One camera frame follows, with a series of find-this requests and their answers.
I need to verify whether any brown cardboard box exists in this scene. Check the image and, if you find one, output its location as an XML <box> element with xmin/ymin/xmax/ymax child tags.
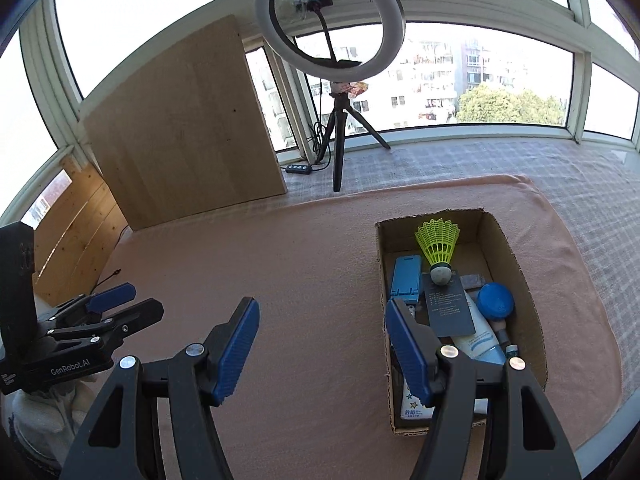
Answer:
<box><xmin>375</xmin><ymin>207</ymin><xmax>549</xmax><ymax>437</ymax></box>

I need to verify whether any dark navy product card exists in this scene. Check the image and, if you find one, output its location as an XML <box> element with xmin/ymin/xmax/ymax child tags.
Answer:
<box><xmin>423</xmin><ymin>271</ymin><xmax>474</xmax><ymax>338</ymax></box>

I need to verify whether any white ring light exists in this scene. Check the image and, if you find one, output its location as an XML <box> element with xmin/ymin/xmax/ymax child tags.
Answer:
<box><xmin>254</xmin><ymin>0</ymin><xmax>406</xmax><ymax>82</ymax></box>

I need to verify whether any white blue lotion tube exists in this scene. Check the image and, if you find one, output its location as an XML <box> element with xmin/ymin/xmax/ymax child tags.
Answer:
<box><xmin>452</xmin><ymin>292</ymin><xmax>506</xmax><ymax>365</ymax></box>

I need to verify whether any green white small tube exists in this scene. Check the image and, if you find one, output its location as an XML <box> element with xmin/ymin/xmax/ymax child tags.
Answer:
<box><xmin>490</xmin><ymin>320</ymin><xmax>520</xmax><ymax>359</ymax></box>

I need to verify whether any small knotty wooden board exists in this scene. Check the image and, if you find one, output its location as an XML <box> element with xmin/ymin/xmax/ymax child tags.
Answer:
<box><xmin>34</xmin><ymin>156</ymin><xmax>127</xmax><ymax>307</ymax></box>

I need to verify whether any black power cable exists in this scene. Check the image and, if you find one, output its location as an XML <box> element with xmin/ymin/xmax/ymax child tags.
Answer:
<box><xmin>294</xmin><ymin>74</ymin><xmax>334</xmax><ymax>174</ymax></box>

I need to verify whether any black mini tripod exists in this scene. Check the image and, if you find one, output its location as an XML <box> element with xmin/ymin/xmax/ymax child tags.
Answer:
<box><xmin>314</xmin><ymin>92</ymin><xmax>390</xmax><ymax>193</ymax></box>

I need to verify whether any blue folding phone stand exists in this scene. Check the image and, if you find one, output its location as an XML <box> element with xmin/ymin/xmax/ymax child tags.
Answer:
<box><xmin>390</xmin><ymin>255</ymin><xmax>422</xmax><ymax>306</ymax></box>

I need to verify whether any black inline cable remote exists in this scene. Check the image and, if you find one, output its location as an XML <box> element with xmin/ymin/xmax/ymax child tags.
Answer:
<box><xmin>284</xmin><ymin>164</ymin><xmax>314</xmax><ymax>174</ymax></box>

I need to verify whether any large light wooden board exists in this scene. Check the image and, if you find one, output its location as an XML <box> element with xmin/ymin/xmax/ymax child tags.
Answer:
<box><xmin>81</xmin><ymin>16</ymin><xmax>286</xmax><ymax>231</ymax></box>

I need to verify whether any white knit gloved hand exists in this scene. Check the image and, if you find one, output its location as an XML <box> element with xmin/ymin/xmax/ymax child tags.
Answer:
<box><xmin>9</xmin><ymin>375</ymin><xmax>96</xmax><ymax>479</ymax></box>

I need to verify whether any grey small eraser block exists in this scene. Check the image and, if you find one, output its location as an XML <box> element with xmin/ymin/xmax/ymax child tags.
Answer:
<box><xmin>460</xmin><ymin>274</ymin><xmax>486</xmax><ymax>290</ymax></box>

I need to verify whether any yellow green shuttlecock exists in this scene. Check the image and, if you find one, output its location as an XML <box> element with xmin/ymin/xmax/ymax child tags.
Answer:
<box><xmin>414</xmin><ymin>219</ymin><xmax>460</xmax><ymax>286</ymax></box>

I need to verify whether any grey checked bed sheet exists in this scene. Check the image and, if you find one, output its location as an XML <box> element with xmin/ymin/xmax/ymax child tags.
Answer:
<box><xmin>271</xmin><ymin>136</ymin><xmax>640</xmax><ymax>361</ymax></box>

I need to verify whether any white starred packet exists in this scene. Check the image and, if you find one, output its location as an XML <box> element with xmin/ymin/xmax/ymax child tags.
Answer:
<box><xmin>400</xmin><ymin>382</ymin><xmax>488</xmax><ymax>422</ymax></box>

